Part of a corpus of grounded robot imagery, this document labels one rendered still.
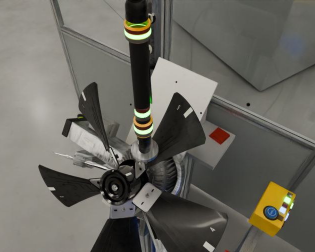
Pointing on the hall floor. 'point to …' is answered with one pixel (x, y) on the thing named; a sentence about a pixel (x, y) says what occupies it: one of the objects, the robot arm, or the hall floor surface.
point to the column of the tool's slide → (157, 36)
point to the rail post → (242, 241)
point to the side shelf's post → (187, 177)
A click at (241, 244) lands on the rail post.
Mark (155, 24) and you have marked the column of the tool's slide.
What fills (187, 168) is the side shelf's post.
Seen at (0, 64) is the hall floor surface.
